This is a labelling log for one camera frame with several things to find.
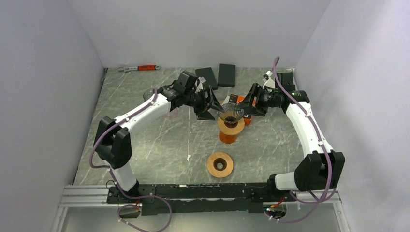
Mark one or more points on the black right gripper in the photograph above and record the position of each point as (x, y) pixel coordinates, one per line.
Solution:
(255, 110)

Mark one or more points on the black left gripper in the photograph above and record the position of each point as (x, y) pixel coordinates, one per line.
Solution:
(202, 112)

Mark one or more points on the clear glass ribbed dripper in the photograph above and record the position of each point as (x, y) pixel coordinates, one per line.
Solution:
(231, 114)

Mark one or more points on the orange glass carafe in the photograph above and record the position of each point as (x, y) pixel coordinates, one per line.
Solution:
(228, 137)

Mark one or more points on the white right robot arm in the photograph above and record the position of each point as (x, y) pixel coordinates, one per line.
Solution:
(321, 166)

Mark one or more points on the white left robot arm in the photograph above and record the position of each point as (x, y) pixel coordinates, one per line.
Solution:
(113, 141)

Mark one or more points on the orange coffee filter box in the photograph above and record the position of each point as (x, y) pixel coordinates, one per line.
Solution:
(232, 98)

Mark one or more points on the left black foam block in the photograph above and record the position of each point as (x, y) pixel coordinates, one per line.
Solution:
(209, 77)

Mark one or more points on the black foam block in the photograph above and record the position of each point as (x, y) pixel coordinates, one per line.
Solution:
(209, 77)
(226, 75)

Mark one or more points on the right black foam block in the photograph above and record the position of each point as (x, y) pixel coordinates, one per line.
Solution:
(226, 75)

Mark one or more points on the clear glass jar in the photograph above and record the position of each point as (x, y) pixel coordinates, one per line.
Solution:
(147, 94)

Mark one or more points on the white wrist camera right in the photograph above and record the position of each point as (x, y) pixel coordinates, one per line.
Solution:
(269, 80)

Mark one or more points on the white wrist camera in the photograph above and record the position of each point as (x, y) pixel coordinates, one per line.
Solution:
(201, 84)
(269, 80)

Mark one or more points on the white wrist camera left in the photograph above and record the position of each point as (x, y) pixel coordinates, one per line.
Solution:
(201, 84)

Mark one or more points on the orange handled adjustable wrench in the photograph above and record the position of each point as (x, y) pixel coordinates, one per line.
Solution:
(139, 68)

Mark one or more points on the black table edge rail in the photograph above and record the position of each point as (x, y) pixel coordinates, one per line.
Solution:
(197, 198)

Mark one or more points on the aluminium frame rail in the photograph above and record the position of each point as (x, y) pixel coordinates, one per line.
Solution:
(74, 196)

